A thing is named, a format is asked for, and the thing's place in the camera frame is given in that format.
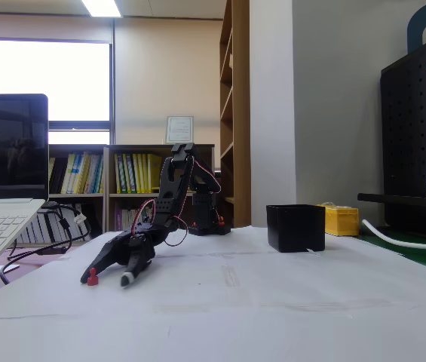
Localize black square container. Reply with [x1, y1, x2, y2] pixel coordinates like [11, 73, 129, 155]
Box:
[265, 204, 326, 253]

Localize yellow box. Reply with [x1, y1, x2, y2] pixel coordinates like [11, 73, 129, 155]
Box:
[316, 202, 360, 238]

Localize white paper table cover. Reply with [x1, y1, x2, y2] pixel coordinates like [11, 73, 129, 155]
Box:
[0, 225, 426, 362]

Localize low wooden bookshelf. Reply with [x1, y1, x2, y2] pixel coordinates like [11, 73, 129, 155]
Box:
[48, 143, 109, 244]
[105, 143, 216, 233]

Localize black binder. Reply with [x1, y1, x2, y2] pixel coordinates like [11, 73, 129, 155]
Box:
[51, 157, 69, 195]

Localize framed white certificate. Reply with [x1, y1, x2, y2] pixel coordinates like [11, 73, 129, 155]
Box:
[166, 115, 195, 146]

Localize white laptop with dark screen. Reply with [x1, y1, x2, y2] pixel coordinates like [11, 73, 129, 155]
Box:
[0, 93, 50, 287]

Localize tall wooden bookshelf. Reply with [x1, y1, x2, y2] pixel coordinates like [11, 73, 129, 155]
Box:
[219, 0, 251, 229]

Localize ceiling light panel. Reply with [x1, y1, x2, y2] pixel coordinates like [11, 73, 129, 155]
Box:
[80, 0, 123, 18]

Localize green mat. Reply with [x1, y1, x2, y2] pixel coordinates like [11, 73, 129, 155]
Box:
[351, 225, 426, 276]

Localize black pegboard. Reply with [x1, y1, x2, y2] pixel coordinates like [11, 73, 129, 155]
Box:
[380, 26, 426, 238]

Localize thin black cable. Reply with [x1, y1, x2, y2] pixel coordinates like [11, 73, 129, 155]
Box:
[57, 203, 93, 243]

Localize thick black cable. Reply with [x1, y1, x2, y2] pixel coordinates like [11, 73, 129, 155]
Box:
[0, 203, 75, 286]

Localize window with dark frame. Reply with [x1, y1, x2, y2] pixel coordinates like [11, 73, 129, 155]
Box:
[0, 36, 115, 146]

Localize thick white cable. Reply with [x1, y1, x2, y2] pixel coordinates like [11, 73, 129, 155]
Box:
[361, 219, 426, 254]

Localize black shelf rail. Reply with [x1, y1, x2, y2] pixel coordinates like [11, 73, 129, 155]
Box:
[357, 192, 426, 212]

